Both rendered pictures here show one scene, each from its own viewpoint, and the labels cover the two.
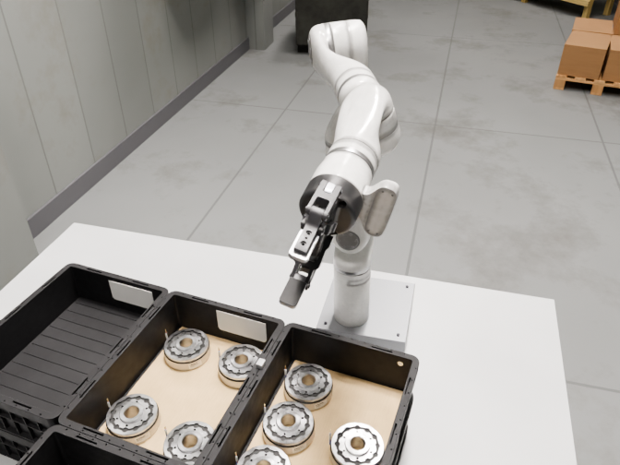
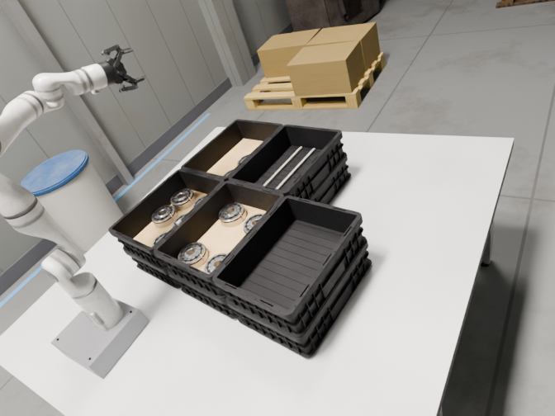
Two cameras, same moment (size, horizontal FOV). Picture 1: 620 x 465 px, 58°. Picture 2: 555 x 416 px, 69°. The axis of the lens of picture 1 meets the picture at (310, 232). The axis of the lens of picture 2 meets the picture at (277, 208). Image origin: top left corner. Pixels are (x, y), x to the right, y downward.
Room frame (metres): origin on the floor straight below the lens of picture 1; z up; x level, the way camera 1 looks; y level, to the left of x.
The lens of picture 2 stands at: (1.65, 0.99, 1.77)
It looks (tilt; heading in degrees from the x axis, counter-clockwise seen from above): 38 degrees down; 210
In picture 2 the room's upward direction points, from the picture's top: 22 degrees counter-clockwise
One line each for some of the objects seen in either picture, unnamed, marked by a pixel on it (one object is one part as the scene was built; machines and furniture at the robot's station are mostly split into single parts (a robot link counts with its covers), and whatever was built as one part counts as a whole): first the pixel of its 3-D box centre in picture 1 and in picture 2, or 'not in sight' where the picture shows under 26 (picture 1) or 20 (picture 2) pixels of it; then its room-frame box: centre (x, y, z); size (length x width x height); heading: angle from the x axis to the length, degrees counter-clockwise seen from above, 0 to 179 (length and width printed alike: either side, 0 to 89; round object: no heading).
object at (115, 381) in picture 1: (185, 387); (225, 235); (0.79, 0.26, 0.87); 0.40 x 0.30 x 0.11; 159
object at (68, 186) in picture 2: not in sight; (78, 202); (-0.11, -1.63, 0.32); 0.52 x 0.52 x 0.63
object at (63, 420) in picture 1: (182, 370); (220, 224); (0.79, 0.26, 0.92); 0.40 x 0.30 x 0.02; 159
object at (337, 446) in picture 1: (357, 446); (163, 213); (0.65, -0.09, 0.86); 0.10 x 0.10 x 0.01
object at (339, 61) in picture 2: not in sight; (310, 68); (-2.10, -0.22, 0.22); 1.23 x 0.84 x 0.45; 80
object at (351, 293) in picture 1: (351, 290); (97, 303); (1.09, -0.11, 0.87); 0.09 x 0.09 x 0.17; 77
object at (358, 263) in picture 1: (352, 239); (69, 272); (1.09, -0.10, 1.03); 0.09 x 0.09 x 0.17; 75
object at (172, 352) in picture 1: (186, 344); (218, 265); (0.91, 0.28, 0.86); 0.10 x 0.10 x 0.01
